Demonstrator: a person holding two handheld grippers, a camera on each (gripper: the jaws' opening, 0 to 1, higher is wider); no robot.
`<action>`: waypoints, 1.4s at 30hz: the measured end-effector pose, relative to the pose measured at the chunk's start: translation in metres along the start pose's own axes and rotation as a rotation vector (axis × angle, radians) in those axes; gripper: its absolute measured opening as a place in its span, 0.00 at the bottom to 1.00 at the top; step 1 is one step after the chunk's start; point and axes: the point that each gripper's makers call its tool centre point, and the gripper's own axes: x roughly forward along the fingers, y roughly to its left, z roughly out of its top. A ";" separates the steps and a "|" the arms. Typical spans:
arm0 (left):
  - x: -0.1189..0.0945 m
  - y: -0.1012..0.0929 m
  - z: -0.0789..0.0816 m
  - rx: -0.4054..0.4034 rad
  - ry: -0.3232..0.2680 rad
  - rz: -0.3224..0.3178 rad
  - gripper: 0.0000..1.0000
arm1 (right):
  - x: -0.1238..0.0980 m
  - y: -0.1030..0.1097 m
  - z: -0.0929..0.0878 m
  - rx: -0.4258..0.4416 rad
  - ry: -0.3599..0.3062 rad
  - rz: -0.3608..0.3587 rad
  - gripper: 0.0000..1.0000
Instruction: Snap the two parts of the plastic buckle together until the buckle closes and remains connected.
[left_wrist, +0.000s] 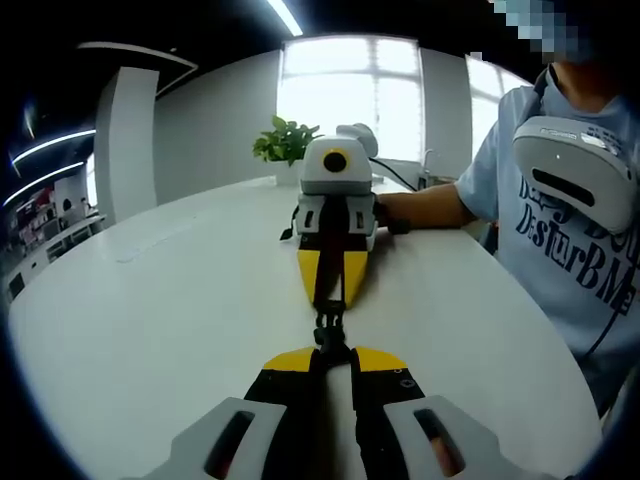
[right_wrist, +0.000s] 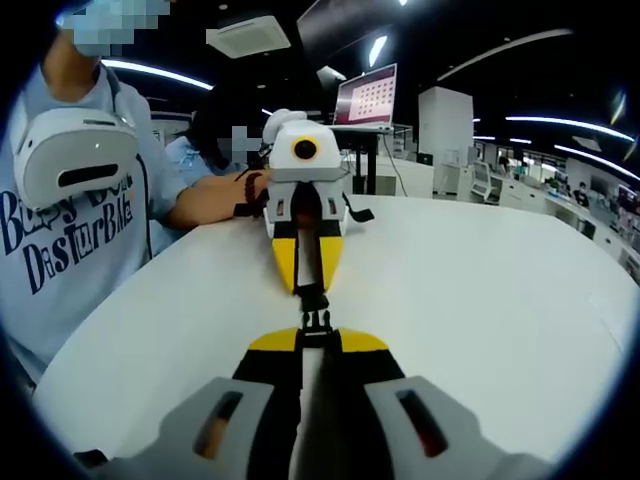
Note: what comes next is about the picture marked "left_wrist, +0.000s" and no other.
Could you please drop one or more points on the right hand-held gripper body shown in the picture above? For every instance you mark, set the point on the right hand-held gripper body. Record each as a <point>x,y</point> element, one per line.
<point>320,177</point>

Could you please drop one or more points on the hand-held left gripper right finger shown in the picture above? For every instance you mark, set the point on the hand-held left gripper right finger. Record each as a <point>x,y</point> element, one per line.
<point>395,430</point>

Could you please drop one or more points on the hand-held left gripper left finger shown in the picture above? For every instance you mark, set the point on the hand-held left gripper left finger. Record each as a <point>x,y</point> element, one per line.
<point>270,430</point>

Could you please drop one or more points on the black plastic buckle part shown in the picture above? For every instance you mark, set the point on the black plastic buckle part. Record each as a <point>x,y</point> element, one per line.
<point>332,345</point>
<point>330,310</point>

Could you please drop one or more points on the green potted plant white pot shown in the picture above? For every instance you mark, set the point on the green potted plant white pot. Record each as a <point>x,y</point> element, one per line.
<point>287,142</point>

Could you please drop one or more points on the large bright window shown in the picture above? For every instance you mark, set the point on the large bright window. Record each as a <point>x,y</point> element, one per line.
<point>345,100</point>
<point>492,115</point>

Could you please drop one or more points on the long ceiling light strip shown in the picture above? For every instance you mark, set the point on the long ceiling light strip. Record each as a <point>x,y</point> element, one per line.
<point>286,17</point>

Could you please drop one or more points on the person in light blue shirt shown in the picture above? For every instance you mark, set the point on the person in light blue shirt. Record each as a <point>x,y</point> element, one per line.
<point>565,280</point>

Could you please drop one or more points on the grey chest-worn device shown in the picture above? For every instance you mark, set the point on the grey chest-worn device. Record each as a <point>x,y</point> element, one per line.
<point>560,155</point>

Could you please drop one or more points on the white cabinet counter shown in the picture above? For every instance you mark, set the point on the white cabinet counter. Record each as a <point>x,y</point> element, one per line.
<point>65,240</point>

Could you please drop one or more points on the background ceiling light strip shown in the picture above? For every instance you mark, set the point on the background ceiling light strip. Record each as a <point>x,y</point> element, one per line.
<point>45,180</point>
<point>55,145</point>

